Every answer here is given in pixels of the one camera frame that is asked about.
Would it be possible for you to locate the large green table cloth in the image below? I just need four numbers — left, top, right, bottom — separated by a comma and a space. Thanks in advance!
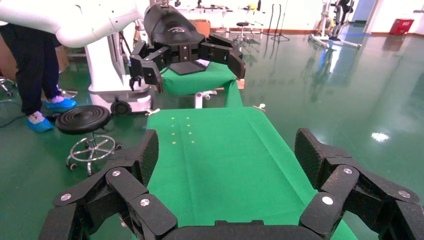
130, 106, 359, 240

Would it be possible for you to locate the black tripod stand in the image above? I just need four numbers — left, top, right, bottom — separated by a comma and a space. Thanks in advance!
264, 0, 291, 42

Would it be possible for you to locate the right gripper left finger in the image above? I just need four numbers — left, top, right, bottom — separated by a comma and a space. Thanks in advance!
38, 129, 178, 240

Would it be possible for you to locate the white equipment stand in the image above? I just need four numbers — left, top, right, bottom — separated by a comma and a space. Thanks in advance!
308, 0, 363, 51

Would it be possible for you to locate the black flat pad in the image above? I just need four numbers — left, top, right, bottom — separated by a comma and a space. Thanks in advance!
168, 58, 211, 76

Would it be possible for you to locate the small green table cloth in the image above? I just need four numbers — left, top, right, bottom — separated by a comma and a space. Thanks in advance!
159, 61, 244, 109

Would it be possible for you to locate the white table frame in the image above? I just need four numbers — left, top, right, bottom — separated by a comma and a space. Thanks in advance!
194, 90, 218, 110

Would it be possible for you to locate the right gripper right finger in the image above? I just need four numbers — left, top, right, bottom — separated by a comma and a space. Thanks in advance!
294, 128, 424, 240

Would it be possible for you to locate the chrome chair base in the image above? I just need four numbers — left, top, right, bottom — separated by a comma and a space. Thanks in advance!
0, 76, 17, 104

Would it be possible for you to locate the long white desk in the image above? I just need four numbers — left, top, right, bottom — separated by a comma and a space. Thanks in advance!
178, 0, 266, 21

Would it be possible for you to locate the small black stool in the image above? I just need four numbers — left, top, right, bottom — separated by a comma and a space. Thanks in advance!
235, 21, 253, 44

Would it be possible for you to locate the black round stool chrome base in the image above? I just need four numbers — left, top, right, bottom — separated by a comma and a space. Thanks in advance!
55, 104, 123, 176

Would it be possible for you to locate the brown cardboard box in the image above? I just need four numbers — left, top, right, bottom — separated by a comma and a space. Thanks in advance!
188, 19, 211, 37

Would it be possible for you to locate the person in black trousers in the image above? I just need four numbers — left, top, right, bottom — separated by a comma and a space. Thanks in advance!
0, 21, 64, 117

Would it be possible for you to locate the blue shoe cover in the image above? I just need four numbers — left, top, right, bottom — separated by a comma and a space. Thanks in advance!
44, 96, 78, 113
26, 110, 55, 133

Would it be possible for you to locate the red box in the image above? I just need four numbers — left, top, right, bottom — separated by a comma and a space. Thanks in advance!
388, 18, 415, 36

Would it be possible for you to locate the white robot body column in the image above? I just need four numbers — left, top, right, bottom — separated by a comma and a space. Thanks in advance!
84, 19, 155, 116

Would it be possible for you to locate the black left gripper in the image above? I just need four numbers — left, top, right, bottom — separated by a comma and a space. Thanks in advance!
129, 2, 247, 94

